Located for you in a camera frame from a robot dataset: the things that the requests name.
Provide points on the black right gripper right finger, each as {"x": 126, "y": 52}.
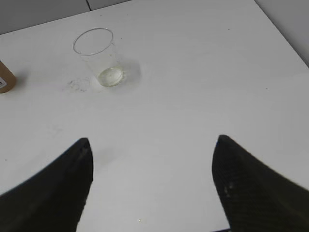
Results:
{"x": 254, "y": 197}

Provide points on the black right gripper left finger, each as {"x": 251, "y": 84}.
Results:
{"x": 53, "y": 199}

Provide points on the orange juice bottle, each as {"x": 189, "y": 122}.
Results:
{"x": 7, "y": 79}

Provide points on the transparent plastic cup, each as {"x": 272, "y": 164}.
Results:
{"x": 96, "y": 47}

